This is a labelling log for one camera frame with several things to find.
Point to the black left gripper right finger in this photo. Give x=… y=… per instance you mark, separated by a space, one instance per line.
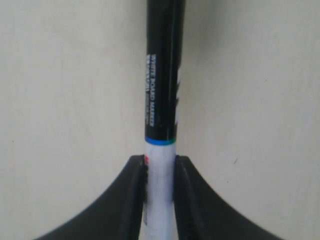
x=201 y=214

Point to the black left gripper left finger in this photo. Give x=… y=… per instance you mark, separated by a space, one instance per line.
x=115 y=215

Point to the black and white whiteboard marker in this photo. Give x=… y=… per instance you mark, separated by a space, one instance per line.
x=164 y=33

